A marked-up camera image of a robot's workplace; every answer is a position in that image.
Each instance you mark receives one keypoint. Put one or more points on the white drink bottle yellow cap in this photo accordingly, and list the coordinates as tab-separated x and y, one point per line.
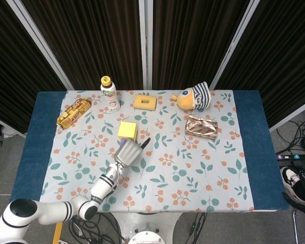
110	96

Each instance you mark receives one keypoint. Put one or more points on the large yellow foam cube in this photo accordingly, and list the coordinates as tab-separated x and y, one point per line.
127	129

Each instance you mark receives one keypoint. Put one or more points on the dark right robot hand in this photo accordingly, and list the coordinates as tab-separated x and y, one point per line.
293	202

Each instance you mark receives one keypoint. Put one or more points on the gold biscuit pack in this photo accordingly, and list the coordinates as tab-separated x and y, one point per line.
73	113

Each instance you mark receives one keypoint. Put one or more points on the dark partition panel white frame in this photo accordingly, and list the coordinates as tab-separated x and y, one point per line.
193	38
15	63
91	38
282	50

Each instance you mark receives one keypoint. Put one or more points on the yellow sponge with hole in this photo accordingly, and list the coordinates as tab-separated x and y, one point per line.
137	102

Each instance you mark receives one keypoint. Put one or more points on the gold foil pack red print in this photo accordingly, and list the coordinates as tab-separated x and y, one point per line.
200	127

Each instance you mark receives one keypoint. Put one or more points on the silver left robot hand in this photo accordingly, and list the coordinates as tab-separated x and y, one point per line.
128	153

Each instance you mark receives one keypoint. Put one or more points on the grey metal leg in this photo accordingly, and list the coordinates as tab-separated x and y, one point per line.
295	226

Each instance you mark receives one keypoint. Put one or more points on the yellow floor strip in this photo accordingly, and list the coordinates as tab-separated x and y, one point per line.
57	232

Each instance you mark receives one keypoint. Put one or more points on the floral fruit print tablecloth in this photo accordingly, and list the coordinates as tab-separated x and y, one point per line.
180	157

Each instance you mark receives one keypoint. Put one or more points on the yellow plush toy striped hat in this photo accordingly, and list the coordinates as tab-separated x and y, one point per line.
188	100

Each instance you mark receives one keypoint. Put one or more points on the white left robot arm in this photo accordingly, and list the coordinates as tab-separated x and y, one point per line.
104	185

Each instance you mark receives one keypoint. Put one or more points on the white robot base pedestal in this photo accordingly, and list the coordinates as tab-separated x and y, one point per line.
147	236

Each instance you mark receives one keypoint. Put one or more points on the black and white sneaker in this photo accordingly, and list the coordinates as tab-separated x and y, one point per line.
289	175

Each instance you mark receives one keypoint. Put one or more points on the purple foam cube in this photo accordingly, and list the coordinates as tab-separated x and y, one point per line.
122	139

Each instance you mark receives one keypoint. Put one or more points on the blue table cover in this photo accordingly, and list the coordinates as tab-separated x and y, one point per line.
251	139

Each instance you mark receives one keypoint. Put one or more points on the black power strip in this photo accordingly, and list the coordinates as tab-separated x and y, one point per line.
294	156

